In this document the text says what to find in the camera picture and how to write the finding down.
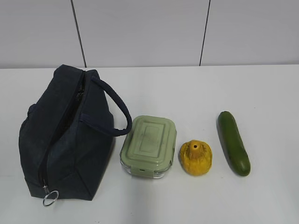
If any green lid glass food container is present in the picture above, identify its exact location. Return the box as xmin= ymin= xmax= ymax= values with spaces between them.
xmin=120 ymin=115 xmax=177 ymax=179

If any yellow toy pumpkin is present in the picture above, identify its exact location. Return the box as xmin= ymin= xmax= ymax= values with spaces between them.
xmin=179 ymin=140 xmax=213 ymax=176

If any dark blue fabric lunch bag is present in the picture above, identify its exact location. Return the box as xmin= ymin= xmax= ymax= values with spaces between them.
xmin=18 ymin=65 xmax=132 ymax=201

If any green cucumber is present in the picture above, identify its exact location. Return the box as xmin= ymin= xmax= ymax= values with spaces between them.
xmin=217 ymin=111 xmax=251 ymax=177

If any silver zipper pull ring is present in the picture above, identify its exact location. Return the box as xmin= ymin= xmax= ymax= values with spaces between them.
xmin=43 ymin=184 xmax=59 ymax=207

